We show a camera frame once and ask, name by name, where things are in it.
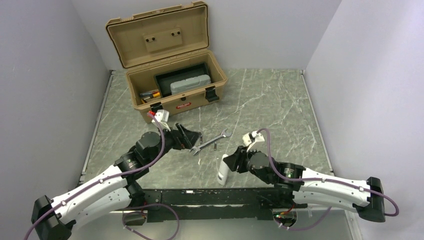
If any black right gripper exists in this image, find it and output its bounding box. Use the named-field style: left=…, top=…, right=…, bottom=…
left=223, top=144, right=272, bottom=185

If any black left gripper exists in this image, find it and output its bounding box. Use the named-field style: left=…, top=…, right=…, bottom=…
left=147, top=123, right=201, bottom=166

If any white remote control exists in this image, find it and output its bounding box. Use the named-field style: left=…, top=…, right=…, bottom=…
left=217, top=154, right=229, bottom=186

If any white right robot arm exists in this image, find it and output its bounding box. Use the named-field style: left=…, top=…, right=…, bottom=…
left=222, top=146, right=386, bottom=223

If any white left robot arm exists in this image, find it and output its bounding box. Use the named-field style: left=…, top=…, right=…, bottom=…
left=29, top=123, right=201, bottom=240

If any silver combination wrench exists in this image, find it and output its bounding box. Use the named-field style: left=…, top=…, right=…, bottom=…
left=189, top=128, right=232, bottom=156

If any grey plastic bit case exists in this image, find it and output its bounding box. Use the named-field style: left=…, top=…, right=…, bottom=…
left=170, top=74, right=211, bottom=95

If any black tray in toolbox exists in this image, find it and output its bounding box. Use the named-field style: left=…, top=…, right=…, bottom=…
left=153, top=62, right=209, bottom=97

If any tan plastic toolbox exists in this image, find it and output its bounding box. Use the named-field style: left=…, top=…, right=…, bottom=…
left=105, top=1, right=228, bottom=123

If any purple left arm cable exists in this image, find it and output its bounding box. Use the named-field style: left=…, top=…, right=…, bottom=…
left=23, top=111, right=167, bottom=240

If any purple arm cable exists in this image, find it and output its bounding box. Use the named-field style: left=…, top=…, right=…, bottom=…
left=23, top=111, right=167, bottom=240
left=255, top=128, right=400, bottom=218

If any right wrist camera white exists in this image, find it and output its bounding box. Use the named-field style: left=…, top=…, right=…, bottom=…
left=242, top=131, right=265, bottom=148

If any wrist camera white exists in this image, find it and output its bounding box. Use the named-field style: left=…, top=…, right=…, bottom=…
left=151, top=109, right=171, bottom=131
left=242, top=131, right=265, bottom=148

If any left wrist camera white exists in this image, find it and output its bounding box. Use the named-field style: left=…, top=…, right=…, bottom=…
left=151, top=109, right=171, bottom=131

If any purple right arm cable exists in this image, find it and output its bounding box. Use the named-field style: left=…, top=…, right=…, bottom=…
left=255, top=128, right=400, bottom=218

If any orange handled tool in toolbox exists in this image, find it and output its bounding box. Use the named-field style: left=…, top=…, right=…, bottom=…
left=139, top=90, right=161, bottom=104

